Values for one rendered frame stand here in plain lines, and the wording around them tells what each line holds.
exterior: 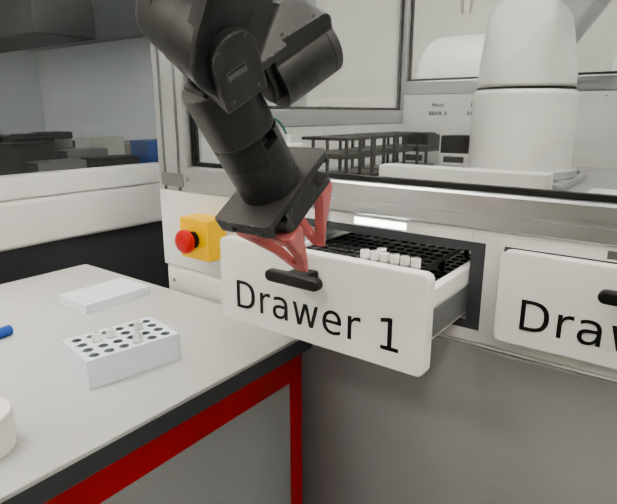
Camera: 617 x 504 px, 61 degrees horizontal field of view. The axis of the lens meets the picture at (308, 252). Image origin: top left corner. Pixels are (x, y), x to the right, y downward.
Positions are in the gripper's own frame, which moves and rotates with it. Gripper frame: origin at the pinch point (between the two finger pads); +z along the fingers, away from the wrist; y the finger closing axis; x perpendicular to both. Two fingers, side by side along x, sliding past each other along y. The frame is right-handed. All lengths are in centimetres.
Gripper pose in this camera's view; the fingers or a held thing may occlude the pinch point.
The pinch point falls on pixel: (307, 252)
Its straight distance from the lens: 52.6
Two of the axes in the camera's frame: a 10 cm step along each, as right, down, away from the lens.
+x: -7.9, -1.5, 5.9
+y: 4.9, -7.3, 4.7
